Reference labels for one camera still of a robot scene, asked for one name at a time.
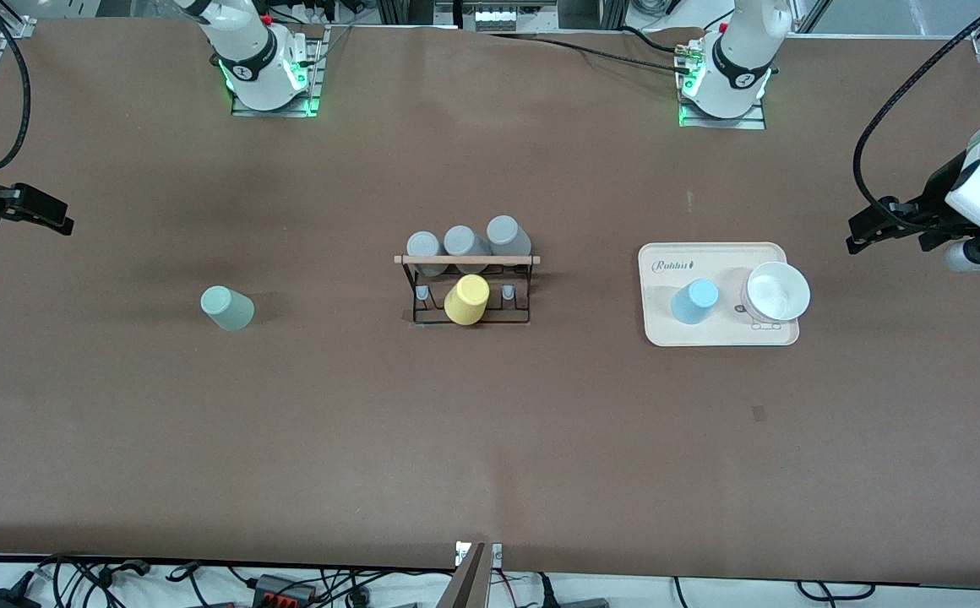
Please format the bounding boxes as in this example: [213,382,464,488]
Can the light blue plastic cup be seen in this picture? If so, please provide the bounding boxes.
[670,279,721,326]

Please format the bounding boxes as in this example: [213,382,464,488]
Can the white footed bowl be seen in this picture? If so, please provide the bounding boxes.
[741,261,812,323]

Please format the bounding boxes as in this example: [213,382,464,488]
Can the mint green plastic cup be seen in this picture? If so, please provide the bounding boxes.
[200,285,256,332]

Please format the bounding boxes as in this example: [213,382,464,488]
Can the beige tray with rabbit print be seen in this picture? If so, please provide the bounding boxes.
[638,242,800,348]

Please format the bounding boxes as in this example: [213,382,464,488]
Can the grey plastic cup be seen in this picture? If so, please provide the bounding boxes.
[444,225,491,273]
[487,215,532,259]
[406,231,445,278]

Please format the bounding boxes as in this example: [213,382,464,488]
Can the yellow plastic cup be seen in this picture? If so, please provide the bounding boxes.
[444,274,491,326]

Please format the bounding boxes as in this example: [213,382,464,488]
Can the grey power strip orange switches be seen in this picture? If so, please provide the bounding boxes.
[252,574,319,608]

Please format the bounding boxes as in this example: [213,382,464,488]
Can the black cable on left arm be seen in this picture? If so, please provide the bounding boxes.
[852,0,980,233]

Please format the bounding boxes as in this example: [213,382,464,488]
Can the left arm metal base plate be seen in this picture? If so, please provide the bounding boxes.
[678,51,768,130]

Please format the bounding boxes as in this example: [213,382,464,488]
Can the short black table cable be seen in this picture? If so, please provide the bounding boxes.
[622,25,687,57]

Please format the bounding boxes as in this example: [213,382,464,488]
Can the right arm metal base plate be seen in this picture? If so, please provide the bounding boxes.
[231,25,324,117]

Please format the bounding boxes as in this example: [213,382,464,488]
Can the long black table cable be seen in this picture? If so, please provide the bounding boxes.
[488,32,682,70]

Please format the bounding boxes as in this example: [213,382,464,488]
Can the black wire rack wooden bar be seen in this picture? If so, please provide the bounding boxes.
[395,252,542,327]

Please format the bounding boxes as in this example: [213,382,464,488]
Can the grey camera stand post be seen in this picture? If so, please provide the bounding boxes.
[438,540,504,608]

